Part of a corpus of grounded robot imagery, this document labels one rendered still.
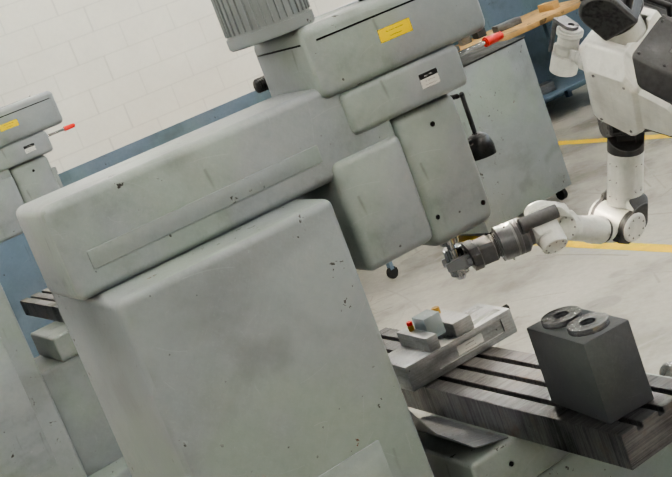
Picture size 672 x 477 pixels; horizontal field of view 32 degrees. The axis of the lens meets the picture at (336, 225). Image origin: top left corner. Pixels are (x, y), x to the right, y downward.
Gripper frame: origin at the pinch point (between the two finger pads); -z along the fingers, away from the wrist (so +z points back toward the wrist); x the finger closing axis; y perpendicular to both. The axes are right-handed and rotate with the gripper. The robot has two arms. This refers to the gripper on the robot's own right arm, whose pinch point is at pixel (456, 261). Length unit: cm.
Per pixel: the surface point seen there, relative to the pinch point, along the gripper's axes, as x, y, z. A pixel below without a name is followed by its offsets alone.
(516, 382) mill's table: 9.6, 30.5, 2.2
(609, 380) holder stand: 48, 22, 15
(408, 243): 18.3, -13.4, -10.7
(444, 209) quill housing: 10.9, -15.7, 0.4
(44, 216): 47, -52, -76
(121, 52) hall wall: -665, -65, -112
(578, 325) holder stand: 41.4, 10.7, 14.5
